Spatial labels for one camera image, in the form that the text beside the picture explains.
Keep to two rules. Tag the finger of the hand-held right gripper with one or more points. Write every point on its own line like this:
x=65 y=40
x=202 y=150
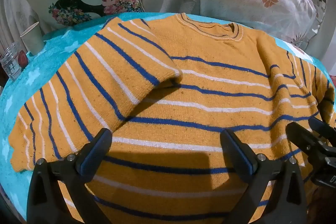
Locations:
x=323 y=128
x=302 y=136

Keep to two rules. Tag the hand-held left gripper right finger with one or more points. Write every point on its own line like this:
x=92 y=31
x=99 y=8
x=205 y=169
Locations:
x=242 y=158

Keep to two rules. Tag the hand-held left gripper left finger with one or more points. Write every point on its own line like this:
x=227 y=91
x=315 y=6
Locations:
x=95 y=153

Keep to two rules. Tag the mustard striped knit sweater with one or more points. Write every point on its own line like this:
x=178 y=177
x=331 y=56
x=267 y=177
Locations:
x=210 y=87

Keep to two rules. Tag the turquoise fleece blanket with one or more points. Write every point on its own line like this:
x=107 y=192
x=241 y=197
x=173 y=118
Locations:
x=39 y=74

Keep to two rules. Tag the small red object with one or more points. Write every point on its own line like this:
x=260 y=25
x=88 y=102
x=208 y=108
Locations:
x=22 y=59

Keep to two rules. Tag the clear drinking glass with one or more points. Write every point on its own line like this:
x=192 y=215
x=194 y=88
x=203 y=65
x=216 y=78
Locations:
x=10 y=62

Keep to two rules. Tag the paper cup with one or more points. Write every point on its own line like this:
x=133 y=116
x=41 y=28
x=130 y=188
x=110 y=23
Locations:
x=32 y=39

